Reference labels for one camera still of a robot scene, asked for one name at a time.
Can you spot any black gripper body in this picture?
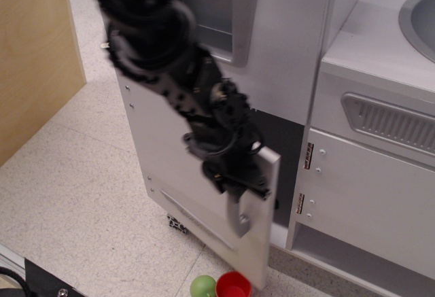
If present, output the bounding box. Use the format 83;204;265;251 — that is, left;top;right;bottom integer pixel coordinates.
183;133;271;200

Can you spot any red toy cup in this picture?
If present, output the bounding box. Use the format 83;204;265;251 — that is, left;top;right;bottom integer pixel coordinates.
215;271;252;297

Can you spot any black cable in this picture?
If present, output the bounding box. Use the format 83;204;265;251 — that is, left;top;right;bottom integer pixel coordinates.
0;266;33;297

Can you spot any plywood board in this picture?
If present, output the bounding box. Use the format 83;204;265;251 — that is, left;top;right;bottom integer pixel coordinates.
1;0;86;164

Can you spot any white toy kitchen counter unit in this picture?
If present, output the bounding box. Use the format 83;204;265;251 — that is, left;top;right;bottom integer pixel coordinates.
287;0;434;296

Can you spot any white low fridge door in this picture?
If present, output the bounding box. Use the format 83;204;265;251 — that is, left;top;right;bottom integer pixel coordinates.
116;72;280;290

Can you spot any aluminium extrusion bar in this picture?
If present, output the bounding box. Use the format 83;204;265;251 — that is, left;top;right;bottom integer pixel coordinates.
167;213;189;234

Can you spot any white toy fridge cabinet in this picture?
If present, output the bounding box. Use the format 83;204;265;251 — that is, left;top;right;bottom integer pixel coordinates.
176;0;330;245

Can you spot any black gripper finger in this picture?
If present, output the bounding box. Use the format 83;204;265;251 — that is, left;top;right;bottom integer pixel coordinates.
203;162;229;194

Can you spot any grey ice dispenser recess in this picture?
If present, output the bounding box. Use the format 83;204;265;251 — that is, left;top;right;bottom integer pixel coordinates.
180;0;257;67

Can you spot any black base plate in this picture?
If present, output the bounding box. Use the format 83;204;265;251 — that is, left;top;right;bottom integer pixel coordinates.
24;258;85;297

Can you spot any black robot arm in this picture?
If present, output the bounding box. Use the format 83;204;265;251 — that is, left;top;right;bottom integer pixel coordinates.
97;0;271;198

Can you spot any brass hinge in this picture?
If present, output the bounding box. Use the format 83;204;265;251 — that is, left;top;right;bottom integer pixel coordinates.
303;142;314;170
296;193;305;214

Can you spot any grey toy sink basin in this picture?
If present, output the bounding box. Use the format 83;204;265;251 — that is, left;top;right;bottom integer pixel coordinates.
398;0;434;63

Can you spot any green toy ball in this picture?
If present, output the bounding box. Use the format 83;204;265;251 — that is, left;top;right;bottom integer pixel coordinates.
190;275;216;297

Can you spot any grey vent panel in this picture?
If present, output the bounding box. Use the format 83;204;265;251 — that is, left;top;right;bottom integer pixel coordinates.
341;92;434;156

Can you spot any grey fridge door handle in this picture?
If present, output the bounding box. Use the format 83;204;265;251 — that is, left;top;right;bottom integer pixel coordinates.
226;194;251;238

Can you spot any lower brass hinge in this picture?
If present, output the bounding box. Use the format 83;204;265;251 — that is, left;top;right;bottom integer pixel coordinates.
296;193;305;214

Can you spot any upper brass hinge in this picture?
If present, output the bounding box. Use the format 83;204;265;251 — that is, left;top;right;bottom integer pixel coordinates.
303;142;314;170

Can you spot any aluminium rail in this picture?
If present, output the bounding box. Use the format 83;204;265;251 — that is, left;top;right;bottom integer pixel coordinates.
0;244;26;289

